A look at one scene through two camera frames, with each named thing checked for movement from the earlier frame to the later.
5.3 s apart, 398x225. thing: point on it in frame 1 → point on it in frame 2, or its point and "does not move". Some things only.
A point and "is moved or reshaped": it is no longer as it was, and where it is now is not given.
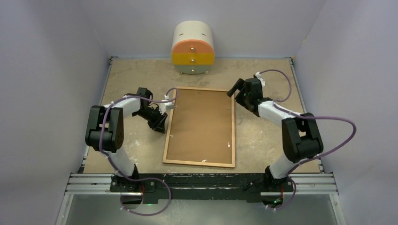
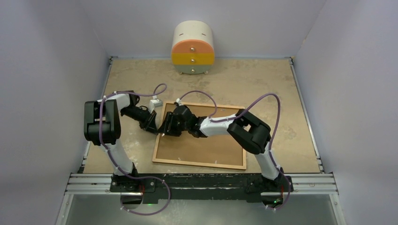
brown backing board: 200,129 is moved or reshaped
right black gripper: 239,85 → 165,129
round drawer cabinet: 192,49 does not move
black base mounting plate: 200,187 does not move
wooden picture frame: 233,131 → 243,167
